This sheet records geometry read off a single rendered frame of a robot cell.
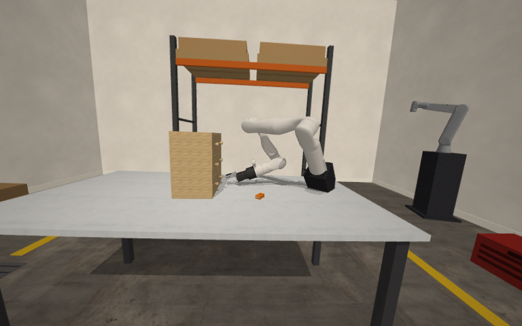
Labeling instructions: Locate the light wooden chest of drawers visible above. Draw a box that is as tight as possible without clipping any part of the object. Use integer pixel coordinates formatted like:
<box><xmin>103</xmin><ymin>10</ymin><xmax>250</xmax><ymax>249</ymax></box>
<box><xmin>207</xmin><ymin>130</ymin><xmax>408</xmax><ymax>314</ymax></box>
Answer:
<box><xmin>169</xmin><ymin>131</ymin><xmax>222</xmax><ymax>199</ymax></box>

